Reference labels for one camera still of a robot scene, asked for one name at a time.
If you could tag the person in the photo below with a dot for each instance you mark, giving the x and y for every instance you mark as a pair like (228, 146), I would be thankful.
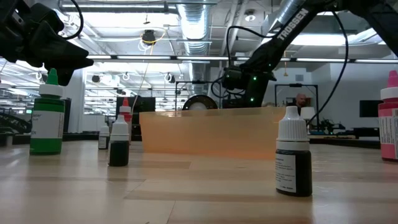
(300, 100)

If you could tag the pink food coloring bottle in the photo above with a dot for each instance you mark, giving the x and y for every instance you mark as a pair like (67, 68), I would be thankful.
(388, 140)

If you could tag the long ceiling light strip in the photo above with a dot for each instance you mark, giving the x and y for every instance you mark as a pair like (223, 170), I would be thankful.
(202, 58)

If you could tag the dark screen panel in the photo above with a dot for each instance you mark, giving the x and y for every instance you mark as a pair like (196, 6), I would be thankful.
(140, 104)

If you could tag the silver ceiling air duct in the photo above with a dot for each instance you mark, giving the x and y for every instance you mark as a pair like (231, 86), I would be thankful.
(194, 25)

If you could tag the orange translucent plastic tray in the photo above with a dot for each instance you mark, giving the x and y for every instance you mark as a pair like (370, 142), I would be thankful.
(202, 133)

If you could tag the black rig frame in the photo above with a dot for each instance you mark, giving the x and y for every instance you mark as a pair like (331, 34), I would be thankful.
(295, 85)
(199, 82)

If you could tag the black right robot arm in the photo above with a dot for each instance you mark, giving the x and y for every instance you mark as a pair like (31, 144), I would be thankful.
(292, 25)

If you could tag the black aluminium table frame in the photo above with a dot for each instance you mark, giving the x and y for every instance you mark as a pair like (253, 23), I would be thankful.
(342, 143)

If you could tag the small white cap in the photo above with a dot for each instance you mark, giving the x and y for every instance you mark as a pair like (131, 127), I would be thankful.
(118, 152)
(293, 168)

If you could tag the black computer monitor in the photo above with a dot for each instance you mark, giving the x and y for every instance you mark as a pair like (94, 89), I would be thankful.
(370, 109)

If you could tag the small white cap bottom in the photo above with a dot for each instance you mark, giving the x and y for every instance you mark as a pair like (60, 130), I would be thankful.
(293, 168)

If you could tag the black ceiling-mounted camera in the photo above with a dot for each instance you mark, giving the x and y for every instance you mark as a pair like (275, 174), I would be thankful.
(148, 36)

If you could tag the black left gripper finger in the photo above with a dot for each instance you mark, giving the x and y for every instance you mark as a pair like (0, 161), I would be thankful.
(65, 76)
(62, 49)

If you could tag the green food coloring bottle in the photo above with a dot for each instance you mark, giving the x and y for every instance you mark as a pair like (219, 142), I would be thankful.
(46, 140)

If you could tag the orange food coloring bottle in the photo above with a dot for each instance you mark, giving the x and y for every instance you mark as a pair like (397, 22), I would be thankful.
(125, 109)

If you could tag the white lampshade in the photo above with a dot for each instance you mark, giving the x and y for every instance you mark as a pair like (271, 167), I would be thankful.
(308, 112)

